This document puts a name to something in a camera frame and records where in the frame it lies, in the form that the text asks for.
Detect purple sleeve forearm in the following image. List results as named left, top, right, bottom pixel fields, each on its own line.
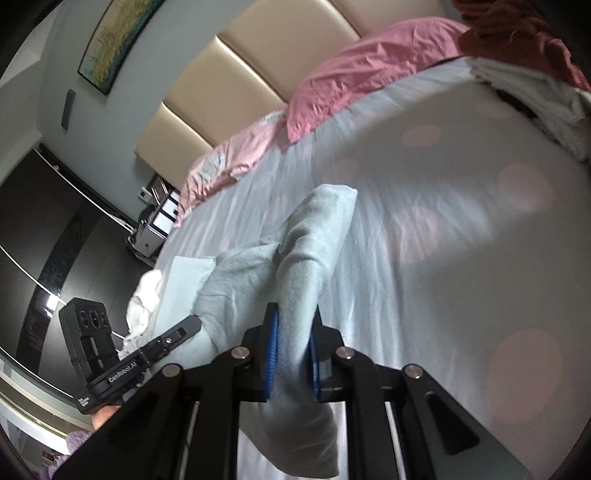
left=39, top=431, right=92, bottom=480

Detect white crumpled cloth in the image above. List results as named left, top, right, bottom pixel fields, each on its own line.
left=118, top=269, right=162, bottom=360

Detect framed wall painting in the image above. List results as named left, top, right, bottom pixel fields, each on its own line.
left=77, top=0, right=164, bottom=96

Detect white bed sheet pink dots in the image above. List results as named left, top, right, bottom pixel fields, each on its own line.
left=157, top=59, right=590, bottom=479

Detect dark red garment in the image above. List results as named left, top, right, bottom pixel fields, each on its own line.
left=453, top=0, right=590, bottom=91

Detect person's left hand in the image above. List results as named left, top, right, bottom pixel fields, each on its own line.
left=92, top=405, right=120, bottom=431

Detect light grey-green fleece garment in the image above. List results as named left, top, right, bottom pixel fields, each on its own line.
left=151, top=183, right=359, bottom=479

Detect grey wall switch panel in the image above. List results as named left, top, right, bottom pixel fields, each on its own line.
left=60, top=89, right=76, bottom=131

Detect dark pink pillow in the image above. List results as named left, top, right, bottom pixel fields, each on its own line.
left=287, top=17, right=468, bottom=144

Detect beige padded headboard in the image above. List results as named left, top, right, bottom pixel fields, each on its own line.
left=135, top=0, right=446, bottom=188

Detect light pink pillow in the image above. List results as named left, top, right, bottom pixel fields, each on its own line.
left=174, top=106, right=287, bottom=227

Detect bedside nightstand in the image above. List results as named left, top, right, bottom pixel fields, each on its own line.
left=126, top=174, right=179, bottom=267

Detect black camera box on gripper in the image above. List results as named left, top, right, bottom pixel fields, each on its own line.
left=58, top=298, right=119, bottom=388

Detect white folded clothes stack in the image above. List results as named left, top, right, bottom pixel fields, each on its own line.
left=468, top=57, right=590, bottom=162

